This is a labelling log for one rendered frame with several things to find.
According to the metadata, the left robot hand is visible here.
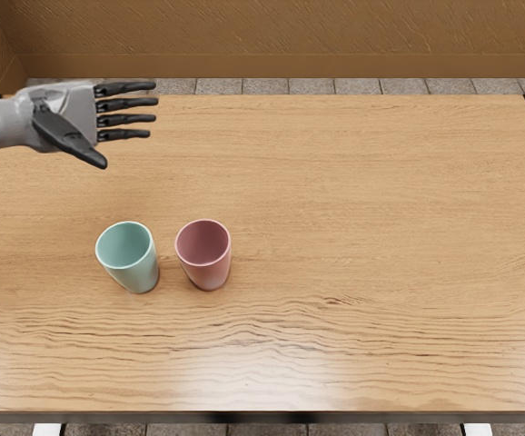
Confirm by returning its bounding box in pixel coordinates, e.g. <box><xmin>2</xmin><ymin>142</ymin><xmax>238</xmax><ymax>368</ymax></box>
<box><xmin>0</xmin><ymin>80</ymin><xmax>160</xmax><ymax>171</ymax></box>

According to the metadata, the light green cup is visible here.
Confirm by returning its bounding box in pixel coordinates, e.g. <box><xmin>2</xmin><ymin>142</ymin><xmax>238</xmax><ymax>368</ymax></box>
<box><xmin>94</xmin><ymin>221</ymin><xmax>161</xmax><ymax>294</ymax></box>

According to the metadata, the pink cup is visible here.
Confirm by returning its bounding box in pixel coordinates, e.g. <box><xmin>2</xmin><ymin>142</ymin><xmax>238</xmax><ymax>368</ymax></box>
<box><xmin>173</xmin><ymin>218</ymin><xmax>233</xmax><ymax>292</ymax></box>

